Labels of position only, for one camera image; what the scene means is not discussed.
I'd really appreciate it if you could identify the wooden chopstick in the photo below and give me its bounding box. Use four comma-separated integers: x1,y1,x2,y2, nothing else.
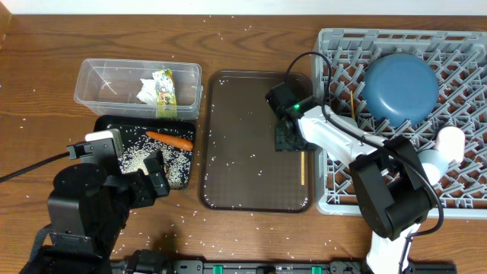
301,151,306,186
350,90,355,120

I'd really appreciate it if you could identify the orange carrot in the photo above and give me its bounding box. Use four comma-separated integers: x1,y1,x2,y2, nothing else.
145,132,193,151

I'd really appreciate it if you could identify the blue plate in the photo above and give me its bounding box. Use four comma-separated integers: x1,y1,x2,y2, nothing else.
361,53,439,127

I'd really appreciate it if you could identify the foil and paper wrapper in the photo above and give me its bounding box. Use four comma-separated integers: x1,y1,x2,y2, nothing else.
136,68,177,119

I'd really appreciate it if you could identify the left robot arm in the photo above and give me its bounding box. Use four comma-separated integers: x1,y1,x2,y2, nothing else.
21,129,172,273

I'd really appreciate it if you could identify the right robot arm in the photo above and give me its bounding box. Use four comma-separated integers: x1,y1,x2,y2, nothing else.
265,81,444,273

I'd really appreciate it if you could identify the grey dishwasher rack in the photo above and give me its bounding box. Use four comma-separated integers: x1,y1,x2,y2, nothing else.
311,28,486,219

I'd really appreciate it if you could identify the black waste tray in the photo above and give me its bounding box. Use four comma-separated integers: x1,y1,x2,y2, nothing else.
93,114,196,190

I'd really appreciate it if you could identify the brown serving tray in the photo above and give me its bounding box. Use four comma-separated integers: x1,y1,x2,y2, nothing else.
199,71,314,213

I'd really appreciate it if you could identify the pale blue cup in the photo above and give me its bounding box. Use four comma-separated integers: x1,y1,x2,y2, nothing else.
419,149,449,186

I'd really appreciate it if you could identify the spilled rice pile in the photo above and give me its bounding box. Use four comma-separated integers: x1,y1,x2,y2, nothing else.
113,125,195,190

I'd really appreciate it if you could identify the clear plastic bin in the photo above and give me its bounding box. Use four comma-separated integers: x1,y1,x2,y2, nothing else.
74,59,202,120

